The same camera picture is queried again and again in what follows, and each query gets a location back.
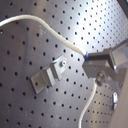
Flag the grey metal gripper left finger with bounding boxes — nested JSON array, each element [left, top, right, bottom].
[[82, 60, 126, 91]]

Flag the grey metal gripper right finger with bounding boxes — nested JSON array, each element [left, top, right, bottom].
[[84, 39, 128, 66]]

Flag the white cable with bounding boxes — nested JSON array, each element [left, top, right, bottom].
[[0, 16, 98, 128]]

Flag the small silver metal bracket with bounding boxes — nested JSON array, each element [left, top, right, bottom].
[[112, 92, 118, 110]]

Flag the grey metal cable clip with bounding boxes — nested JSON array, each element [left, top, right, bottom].
[[31, 56, 67, 94]]

